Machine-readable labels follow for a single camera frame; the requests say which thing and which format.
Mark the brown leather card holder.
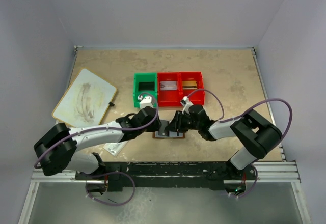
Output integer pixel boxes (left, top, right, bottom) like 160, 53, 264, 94
153, 132, 185, 139

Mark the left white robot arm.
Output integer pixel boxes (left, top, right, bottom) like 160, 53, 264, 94
34, 106, 160, 176

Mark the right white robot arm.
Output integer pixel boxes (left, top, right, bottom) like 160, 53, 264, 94
163, 105, 282, 171

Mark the gold card in bin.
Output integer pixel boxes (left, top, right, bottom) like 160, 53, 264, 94
182, 80, 197, 90

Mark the black card in bin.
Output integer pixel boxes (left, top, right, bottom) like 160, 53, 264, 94
138, 81, 155, 92

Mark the silver card in bin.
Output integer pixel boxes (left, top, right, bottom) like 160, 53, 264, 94
159, 81, 178, 91

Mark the red right plastic bin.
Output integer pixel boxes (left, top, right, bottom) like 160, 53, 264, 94
180, 72, 205, 105

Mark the red plastic bin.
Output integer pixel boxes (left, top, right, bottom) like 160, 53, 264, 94
157, 72, 181, 107
180, 72, 205, 105

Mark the clear plastic packet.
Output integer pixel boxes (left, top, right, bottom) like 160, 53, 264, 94
103, 141, 128, 157

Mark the red middle plastic bin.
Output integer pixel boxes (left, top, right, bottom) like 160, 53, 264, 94
157, 72, 181, 107

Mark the green plastic bin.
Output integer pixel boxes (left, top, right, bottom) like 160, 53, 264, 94
133, 73, 157, 108

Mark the white board yellow rim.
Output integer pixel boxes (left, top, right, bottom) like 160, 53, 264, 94
52, 68, 117, 128

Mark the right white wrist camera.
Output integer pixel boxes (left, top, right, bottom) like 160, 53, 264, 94
180, 96, 193, 114

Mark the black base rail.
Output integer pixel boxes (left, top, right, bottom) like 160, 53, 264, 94
75, 161, 258, 192

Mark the aluminium frame rail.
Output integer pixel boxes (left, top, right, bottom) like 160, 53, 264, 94
30, 162, 301, 183

